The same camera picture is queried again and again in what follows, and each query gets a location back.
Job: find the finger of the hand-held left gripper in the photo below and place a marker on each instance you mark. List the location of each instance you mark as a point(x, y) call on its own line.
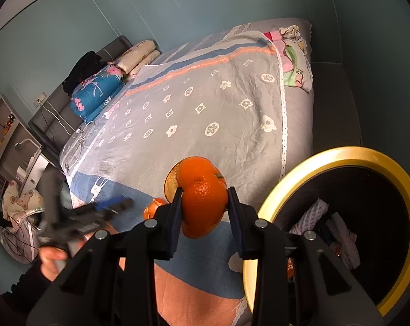
point(113, 205)

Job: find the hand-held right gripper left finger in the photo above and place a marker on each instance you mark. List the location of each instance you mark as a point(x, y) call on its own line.
point(176, 217)

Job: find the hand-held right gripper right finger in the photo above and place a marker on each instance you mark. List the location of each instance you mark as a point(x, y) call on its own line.
point(235, 224)

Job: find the whole mandarin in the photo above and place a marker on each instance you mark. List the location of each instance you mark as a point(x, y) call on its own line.
point(152, 210)

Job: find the partly peeled orange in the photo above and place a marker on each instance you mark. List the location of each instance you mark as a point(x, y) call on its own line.
point(201, 197)

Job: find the small purple foam fruit net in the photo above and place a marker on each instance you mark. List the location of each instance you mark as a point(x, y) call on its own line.
point(310, 215)

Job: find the large purple foam fruit net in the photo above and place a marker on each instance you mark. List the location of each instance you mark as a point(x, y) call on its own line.
point(346, 244)

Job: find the black bin with yellow rim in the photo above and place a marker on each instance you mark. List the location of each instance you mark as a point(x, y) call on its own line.
point(327, 158)

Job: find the person's left forearm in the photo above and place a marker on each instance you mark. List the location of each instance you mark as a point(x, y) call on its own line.
point(28, 285)

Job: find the person's left hand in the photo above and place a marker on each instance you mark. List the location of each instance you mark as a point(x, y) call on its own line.
point(54, 261)

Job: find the teddy bear printed cloth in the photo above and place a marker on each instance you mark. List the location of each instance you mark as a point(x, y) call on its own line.
point(21, 200)

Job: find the white desk lamp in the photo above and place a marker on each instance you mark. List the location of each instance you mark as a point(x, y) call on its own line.
point(26, 144)

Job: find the white shelf cabinet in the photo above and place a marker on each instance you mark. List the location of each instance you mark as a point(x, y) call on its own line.
point(21, 132)

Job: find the grey upholstered headboard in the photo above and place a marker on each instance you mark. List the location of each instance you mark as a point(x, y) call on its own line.
point(45, 122)

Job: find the blue floral folded quilt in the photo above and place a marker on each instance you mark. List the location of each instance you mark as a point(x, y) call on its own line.
point(96, 91)

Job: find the white sheer lace-edged cover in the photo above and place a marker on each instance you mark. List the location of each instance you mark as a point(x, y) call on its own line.
point(150, 85)

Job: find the grey printed blanket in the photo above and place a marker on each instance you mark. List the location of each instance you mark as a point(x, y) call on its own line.
point(225, 91)

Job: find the black cloth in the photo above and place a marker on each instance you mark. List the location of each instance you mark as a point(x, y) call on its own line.
point(84, 68)

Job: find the cream printed pillow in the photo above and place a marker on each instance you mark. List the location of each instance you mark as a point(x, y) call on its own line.
point(145, 62)
point(137, 52)

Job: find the grey bed base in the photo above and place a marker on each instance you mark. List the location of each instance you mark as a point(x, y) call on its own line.
point(330, 102)

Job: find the cartoon printed sheet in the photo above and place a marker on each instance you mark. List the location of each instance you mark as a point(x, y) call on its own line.
point(293, 71)

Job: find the wall socket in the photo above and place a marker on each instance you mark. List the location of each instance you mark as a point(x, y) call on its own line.
point(40, 98)

